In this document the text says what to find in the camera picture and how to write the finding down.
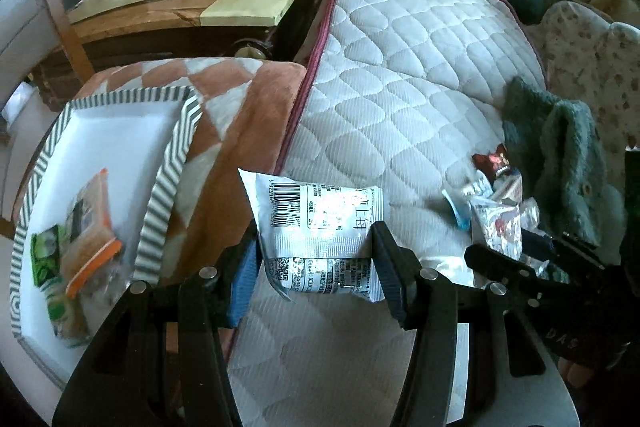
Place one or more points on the person's right hand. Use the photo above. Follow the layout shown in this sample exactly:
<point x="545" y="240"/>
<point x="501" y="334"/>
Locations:
<point x="580" y="372"/>

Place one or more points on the brown white plush blanket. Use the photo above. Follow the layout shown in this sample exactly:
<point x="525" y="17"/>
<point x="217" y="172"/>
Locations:
<point x="235" y="117"/>

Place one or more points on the red candy wrapper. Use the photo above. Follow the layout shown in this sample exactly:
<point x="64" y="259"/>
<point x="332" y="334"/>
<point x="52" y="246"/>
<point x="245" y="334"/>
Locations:
<point x="492" y="162"/>

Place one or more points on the curved wooden frame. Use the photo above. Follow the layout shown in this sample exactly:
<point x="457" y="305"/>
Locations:
<point x="70" y="32"/>

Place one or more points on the cream yellow board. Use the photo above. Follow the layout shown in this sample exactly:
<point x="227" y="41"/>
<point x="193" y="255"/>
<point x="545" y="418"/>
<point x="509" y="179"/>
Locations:
<point x="245" y="7"/>

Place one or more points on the green fleece jacket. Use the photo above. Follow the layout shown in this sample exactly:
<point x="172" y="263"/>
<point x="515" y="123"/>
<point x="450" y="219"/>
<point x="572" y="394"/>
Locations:
<point x="565" y="142"/>

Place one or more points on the orange-edged snack bag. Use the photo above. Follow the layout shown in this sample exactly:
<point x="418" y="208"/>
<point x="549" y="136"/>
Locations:
<point x="90" y="227"/>

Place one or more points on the small silver snack packet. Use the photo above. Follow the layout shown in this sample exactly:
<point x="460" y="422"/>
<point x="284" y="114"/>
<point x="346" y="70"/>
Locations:
<point x="477" y="184"/>

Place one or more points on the small printed snack packet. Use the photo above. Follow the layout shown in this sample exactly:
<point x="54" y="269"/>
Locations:
<point x="509" y="188"/>

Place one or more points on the green snack packet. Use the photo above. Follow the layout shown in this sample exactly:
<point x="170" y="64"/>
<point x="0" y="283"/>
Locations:
<point x="47" y="257"/>

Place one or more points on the green white striped box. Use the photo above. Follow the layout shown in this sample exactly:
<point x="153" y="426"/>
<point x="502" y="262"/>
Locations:
<point x="120" y="142"/>

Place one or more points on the flat silver foil packet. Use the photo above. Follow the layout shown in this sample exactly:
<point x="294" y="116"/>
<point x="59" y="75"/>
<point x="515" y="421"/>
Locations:
<point x="447" y="272"/>

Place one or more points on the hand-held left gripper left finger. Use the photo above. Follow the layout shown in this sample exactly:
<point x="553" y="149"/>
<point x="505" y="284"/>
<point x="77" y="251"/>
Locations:
<point x="245" y="287"/>

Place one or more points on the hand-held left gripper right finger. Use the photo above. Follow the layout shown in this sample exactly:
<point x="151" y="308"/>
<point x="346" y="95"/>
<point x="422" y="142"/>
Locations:
<point x="395" y="272"/>

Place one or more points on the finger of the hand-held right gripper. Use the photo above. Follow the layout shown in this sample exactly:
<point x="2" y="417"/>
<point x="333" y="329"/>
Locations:
<point x="575" y="247"/>
<point x="500" y="267"/>

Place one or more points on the grey quilted mattress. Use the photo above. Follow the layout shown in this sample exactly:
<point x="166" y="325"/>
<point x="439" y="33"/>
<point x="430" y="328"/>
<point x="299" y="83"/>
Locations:
<point x="400" y="82"/>

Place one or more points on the blue white snack packet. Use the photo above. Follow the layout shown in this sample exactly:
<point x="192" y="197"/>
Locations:
<point x="460" y="212"/>

